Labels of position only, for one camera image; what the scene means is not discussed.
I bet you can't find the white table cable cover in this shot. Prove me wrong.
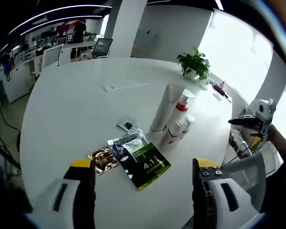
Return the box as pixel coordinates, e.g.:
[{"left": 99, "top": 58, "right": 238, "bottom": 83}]
[{"left": 102, "top": 80, "right": 150, "bottom": 93}]

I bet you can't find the green black skincare sachet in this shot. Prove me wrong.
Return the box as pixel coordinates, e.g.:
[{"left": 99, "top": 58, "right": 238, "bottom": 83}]
[{"left": 107, "top": 135, "right": 172, "bottom": 191}]

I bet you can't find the person's right hand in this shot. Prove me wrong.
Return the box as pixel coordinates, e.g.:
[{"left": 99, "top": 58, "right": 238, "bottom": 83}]
[{"left": 266, "top": 124, "right": 286, "bottom": 153}]

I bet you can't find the mesh office chair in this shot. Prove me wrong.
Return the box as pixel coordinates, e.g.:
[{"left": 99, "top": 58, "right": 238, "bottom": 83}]
[{"left": 92, "top": 38, "right": 114, "bottom": 59}]

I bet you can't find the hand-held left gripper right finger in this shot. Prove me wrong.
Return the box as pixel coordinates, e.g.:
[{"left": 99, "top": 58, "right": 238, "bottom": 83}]
[{"left": 192, "top": 157, "right": 255, "bottom": 229}]

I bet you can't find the tall white skincare tube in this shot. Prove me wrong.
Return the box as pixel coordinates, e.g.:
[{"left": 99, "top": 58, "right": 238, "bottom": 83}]
[{"left": 149, "top": 84, "right": 185, "bottom": 133}]

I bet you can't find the gold skincare sachet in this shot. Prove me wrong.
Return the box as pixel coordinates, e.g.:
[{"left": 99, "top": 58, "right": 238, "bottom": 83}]
[{"left": 87, "top": 147, "right": 119, "bottom": 177}]

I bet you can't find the red item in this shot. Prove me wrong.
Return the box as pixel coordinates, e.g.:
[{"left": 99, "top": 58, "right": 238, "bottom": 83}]
[{"left": 213, "top": 84, "right": 227, "bottom": 95}]

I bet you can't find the red-banded white skincare pump bottle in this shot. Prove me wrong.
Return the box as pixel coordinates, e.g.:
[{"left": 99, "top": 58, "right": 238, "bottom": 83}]
[{"left": 166, "top": 90, "right": 196, "bottom": 134}]

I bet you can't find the green potted plant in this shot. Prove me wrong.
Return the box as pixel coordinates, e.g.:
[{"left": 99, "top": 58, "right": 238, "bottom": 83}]
[{"left": 176, "top": 46, "right": 211, "bottom": 82}]

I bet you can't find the small white dark skincare sachet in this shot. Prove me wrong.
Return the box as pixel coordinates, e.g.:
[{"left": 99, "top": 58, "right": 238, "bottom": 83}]
[{"left": 116, "top": 115, "right": 140, "bottom": 133}]

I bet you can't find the black floor cable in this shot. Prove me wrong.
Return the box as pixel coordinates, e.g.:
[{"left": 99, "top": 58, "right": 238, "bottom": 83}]
[{"left": 0, "top": 95, "right": 22, "bottom": 175}]

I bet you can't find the person's dark clothing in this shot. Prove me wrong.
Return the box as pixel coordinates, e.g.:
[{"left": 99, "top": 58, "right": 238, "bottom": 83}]
[{"left": 262, "top": 143, "right": 286, "bottom": 213}]

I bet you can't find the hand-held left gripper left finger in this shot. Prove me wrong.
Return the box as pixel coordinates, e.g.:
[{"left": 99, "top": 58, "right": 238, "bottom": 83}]
[{"left": 33, "top": 159, "right": 96, "bottom": 229}]

